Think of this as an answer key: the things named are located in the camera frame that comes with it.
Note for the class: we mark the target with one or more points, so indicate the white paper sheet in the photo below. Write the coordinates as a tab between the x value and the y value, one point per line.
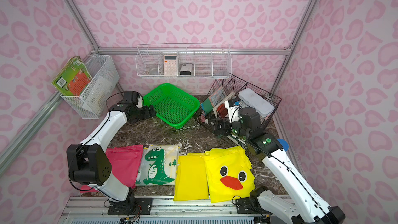
96	95

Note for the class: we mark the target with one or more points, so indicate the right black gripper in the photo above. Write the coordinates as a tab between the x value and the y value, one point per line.
222	127

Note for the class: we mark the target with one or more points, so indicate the pink white calculator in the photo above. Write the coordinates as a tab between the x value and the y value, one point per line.
170	66

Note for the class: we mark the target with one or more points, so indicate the black wire organizer rack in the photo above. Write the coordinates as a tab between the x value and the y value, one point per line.
236	84

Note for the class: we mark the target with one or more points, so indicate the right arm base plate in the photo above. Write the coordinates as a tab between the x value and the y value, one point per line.
245	206

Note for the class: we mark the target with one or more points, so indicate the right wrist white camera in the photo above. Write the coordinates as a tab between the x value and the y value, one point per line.
233	106

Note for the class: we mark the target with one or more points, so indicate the blue lid clear jar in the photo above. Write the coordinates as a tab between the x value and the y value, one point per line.
284	144

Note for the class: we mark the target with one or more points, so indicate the white plastic lidded box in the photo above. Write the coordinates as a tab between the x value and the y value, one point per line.
252	99

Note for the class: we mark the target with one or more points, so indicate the green plastic basket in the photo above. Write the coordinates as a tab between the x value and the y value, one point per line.
172	105

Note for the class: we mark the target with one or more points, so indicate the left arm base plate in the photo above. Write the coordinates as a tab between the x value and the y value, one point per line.
140	206

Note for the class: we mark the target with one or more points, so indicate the white wire shelf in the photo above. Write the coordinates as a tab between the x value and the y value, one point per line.
212	62

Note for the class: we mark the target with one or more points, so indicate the plain yellow raincoat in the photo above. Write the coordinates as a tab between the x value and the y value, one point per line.
191	182

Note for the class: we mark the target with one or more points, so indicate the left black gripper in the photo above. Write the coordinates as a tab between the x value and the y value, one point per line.
146	112

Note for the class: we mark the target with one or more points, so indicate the white dinosaur raincoat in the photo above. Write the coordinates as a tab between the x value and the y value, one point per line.
158	166

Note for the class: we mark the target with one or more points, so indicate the red white booklet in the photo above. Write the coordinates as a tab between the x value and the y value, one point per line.
220	111

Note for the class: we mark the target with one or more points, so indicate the colourful picture book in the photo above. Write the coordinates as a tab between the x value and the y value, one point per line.
213	100

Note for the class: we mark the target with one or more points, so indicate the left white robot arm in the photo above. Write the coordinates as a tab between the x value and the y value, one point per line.
103	135

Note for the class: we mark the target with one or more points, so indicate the white wire wall basket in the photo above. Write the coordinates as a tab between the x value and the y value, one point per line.
98	65

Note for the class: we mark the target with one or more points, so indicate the magenta raincoat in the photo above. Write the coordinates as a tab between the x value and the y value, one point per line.
124	165

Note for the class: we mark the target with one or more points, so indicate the yellow duck raincoat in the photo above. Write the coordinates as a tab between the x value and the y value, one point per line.
228	174

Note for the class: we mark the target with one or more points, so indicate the white round dish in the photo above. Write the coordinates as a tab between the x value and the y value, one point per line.
153	71

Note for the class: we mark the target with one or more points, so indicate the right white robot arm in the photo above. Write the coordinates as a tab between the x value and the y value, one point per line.
307	207

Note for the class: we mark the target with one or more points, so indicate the small grey white device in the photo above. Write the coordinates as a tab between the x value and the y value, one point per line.
186	70

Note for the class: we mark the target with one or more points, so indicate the green red book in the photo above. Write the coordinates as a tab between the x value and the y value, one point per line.
73	79

